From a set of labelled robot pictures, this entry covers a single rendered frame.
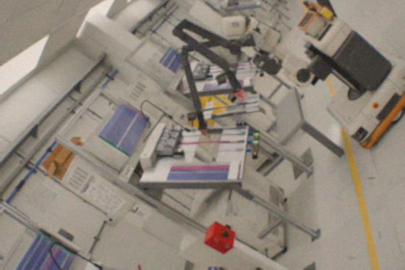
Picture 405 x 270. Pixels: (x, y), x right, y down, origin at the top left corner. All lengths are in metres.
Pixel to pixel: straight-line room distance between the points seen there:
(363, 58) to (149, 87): 2.23
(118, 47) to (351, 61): 4.19
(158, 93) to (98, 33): 2.42
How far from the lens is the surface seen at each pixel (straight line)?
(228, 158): 2.72
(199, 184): 2.54
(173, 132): 3.01
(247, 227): 2.78
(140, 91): 3.97
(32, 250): 2.07
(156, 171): 2.72
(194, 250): 3.05
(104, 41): 6.09
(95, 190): 2.86
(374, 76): 2.65
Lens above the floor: 1.55
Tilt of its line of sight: 9 degrees down
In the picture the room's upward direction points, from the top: 56 degrees counter-clockwise
